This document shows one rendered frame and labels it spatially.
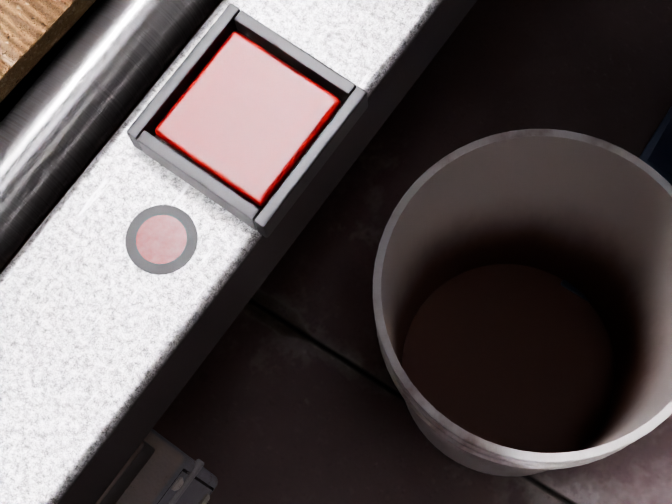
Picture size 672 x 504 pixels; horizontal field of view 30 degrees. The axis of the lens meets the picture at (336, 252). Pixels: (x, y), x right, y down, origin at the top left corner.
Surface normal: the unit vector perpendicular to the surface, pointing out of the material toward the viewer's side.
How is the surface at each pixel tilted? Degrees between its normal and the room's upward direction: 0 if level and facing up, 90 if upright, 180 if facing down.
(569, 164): 87
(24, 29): 0
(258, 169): 0
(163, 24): 50
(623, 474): 0
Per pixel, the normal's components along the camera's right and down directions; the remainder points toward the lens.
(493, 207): 0.21, 0.92
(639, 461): -0.04, -0.27
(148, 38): 0.49, 0.15
